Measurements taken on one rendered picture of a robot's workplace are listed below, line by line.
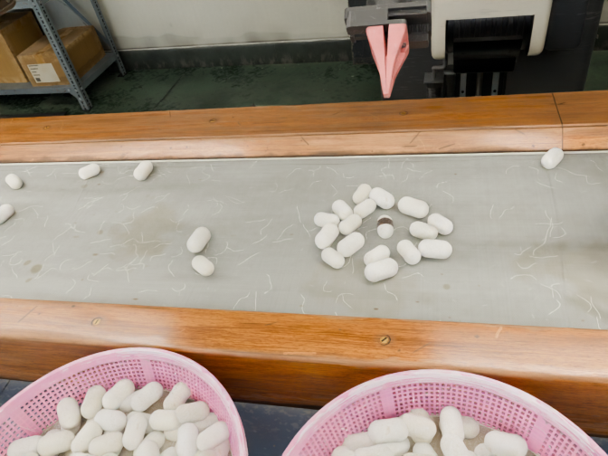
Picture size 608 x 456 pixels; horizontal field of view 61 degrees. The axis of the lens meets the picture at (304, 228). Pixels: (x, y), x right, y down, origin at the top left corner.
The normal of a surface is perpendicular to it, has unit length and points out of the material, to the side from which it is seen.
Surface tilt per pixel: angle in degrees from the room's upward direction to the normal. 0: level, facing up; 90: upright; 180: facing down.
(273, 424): 0
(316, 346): 0
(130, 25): 89
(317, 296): 0
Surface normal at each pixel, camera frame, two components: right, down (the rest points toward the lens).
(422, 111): -0.15, -0.73
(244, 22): -0.24, 0.65
